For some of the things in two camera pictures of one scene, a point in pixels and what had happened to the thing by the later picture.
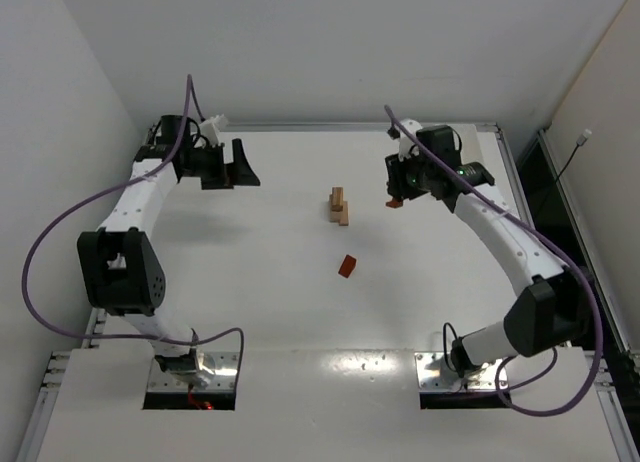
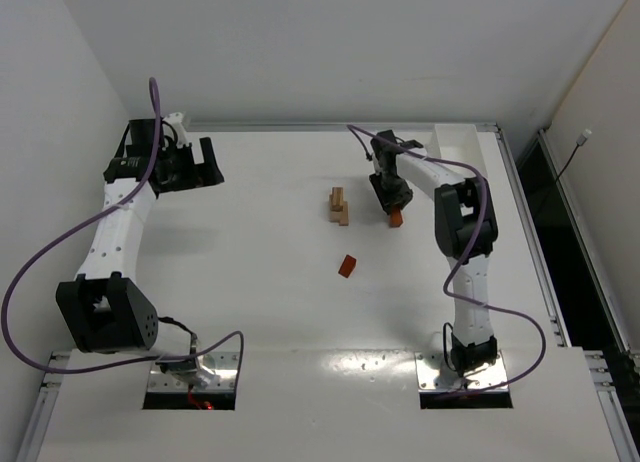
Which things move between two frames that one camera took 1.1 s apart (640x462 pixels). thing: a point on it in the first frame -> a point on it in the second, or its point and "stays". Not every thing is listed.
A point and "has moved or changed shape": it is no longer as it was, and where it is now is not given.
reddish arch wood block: (394, 203) has moved or changed shape
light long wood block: (344, 214) stays
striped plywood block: (337, 198) stays
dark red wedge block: (347, 265) stays
